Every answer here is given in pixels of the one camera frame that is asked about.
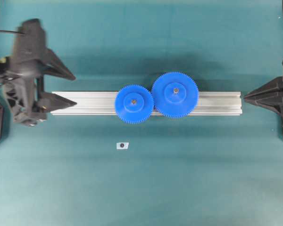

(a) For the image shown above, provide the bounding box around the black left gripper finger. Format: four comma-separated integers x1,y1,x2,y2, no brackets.
247,100,283,121
243,76,283,104

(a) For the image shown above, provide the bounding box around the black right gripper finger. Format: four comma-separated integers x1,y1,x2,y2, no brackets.
37,45,76,81
37,92,76,115

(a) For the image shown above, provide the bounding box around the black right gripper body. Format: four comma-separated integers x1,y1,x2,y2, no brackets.
2,59,47,127

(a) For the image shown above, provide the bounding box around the small blue gear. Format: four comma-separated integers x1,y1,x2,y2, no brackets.
114,85,154,124

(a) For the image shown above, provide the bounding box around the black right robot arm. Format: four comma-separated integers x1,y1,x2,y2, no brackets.
0,48,77,126

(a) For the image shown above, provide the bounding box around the large blue gear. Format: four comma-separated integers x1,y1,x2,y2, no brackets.
151,72,199,119

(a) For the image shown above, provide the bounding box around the white marker sticker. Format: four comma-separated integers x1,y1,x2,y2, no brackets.
117,142,129,150

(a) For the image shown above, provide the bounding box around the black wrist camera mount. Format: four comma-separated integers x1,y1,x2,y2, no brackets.
9,18,48,74

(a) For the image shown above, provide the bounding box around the silver aluminium extrusion rail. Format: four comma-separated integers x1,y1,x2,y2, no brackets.
51,91,242,116

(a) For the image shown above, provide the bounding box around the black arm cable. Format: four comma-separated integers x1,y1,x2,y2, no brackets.
0,29,26,36

